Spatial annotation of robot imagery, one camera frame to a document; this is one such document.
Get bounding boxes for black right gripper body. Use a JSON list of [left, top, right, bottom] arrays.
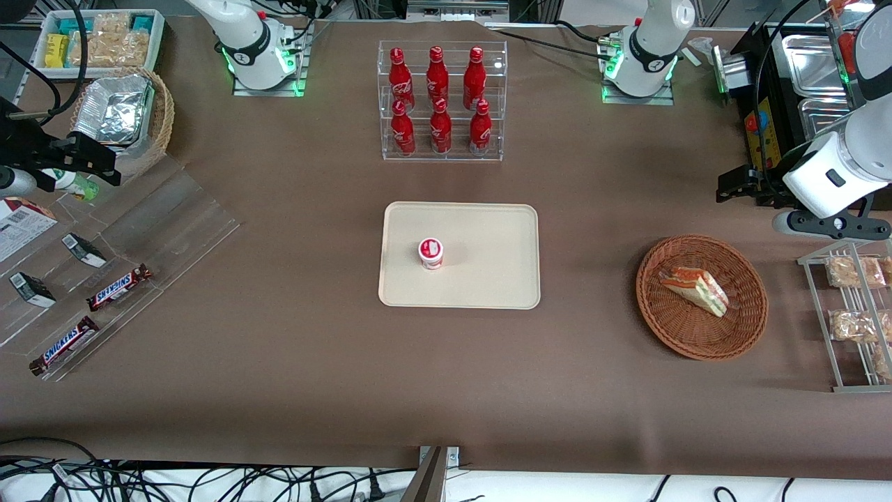
[[0, 98, 70, 190]]

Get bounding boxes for triangle sandwich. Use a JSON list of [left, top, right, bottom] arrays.
[[659, 266, 730, 319]]

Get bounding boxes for steel food tray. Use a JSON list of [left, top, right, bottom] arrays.
[[780, 33, 847, 98], [798, 98, 856, 140]]

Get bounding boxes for tan wicker basket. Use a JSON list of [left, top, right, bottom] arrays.
[[70, 66, 175, 178]]

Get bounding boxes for round brown wicker basket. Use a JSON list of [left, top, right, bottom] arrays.
[[636, 234, 769, 361]]

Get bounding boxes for beige plastic tray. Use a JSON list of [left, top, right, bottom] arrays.
[[378, 201, 541, 310]]

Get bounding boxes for green white small bottle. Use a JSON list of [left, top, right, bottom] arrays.
[[42, 167, 100, 201]]

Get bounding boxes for silver foil packet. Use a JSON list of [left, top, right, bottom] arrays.
[[73, 73, 154, 146]]

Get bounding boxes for black food warmer appliance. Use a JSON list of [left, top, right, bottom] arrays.
[[711, 21, 892, 210]]

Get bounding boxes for small black white box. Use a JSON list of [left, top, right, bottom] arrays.
[[61, 233, 107, 268], [10, 272, 56, 308]]

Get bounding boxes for red white printed package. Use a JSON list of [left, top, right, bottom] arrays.
[[0, 197, 59, 262]]

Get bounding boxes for clear acrylic display stand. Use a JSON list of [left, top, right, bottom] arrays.
[[0, 153, 241, 383]]

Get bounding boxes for clear bagged crackers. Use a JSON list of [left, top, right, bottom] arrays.
[[70, 13, 151, 68]]

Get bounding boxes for brown snickers bar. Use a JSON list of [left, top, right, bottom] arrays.
[[86, 264, 153, 312], [29, 316, 100, 377]]

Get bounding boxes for white plastic bin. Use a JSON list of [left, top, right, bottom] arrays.
[[31, 9, 166, 79]]

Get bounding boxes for clear plastic wrapper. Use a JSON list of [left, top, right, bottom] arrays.
[[683, 36, 720, 68]]

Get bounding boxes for brown table cover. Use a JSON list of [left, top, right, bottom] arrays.
[[0, 15, 892, 482]]

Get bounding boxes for red cola bottle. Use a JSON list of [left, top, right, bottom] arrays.
[[426, 46, 450, 105], [388, 47, 415, 112], [390, 100, 417, 156], [429, 98, 452, 154], [463, 47, 486, 110], [469, 99, 493, 155]]

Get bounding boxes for clear acrylic bottle rack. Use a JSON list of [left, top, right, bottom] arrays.
[[378, 40, 508, 162]]

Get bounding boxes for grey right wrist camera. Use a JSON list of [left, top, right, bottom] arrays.
[[0, 167, 37, 198]]

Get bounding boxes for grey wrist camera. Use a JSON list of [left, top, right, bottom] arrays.
[[772, 208, 892, 241], [0, 167, 37, 198]]

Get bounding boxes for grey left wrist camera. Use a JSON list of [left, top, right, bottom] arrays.
[[772, 208, 892, 241]]

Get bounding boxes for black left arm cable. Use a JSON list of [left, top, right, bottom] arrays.
[[755, 0, 817, 183]]

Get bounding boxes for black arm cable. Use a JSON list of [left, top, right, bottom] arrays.
[[755, 0, 817, 183], [0, 0, 91, 128]]

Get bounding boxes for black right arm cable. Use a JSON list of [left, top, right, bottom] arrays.
[[0, 0, 91, 128]]

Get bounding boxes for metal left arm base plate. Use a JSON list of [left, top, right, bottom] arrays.
[[601, 66, 675, 106]]

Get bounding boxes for grey metal wire rack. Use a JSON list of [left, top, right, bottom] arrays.
[[798, 234, 892, 393]]

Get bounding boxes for black table cable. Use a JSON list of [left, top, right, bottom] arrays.
[[488, 20, 617, 62]]

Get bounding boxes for tangled black floor cables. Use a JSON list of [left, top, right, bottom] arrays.
[[0, 438, 422, 502]]

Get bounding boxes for aluminium frame rail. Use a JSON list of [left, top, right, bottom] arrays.
[[404, 0, 511, 23]]

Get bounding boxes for grey metal camera post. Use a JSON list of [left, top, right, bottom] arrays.
[[401, 446, 461, 502]]

